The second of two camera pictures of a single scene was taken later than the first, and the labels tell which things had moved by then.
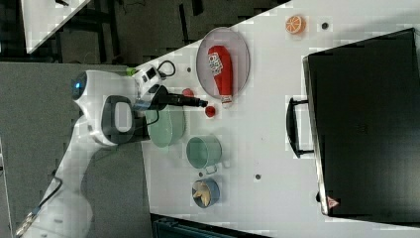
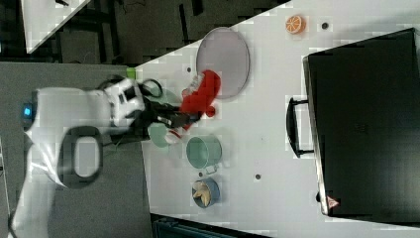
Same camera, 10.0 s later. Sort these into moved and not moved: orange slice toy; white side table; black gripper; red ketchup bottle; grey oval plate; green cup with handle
Moved: red ketchup bottle; black gripper
Not moved: grey oval plate; orange slice toy; green cup with handle; white side table
